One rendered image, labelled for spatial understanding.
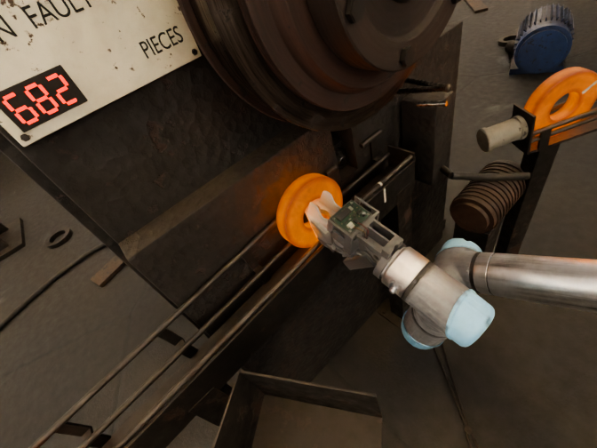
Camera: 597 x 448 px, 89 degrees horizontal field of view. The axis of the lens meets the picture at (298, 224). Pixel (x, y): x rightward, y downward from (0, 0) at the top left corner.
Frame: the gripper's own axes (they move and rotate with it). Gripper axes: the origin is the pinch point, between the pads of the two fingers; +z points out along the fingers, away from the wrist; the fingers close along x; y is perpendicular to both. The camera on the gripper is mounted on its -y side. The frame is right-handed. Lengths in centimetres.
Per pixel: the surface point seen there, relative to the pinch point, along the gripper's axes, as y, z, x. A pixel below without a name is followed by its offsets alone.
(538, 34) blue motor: -56, 21, -213
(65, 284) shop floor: -114, 135, 91
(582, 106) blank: -1, -26, -64
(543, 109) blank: 0, -21, -55
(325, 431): -8.5, -28.3, 25.2
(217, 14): 35.1, 4.7, 5.7
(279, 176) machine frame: 4.6, 6.7, 1.2
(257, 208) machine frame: 1.8, 5.9, 8.4
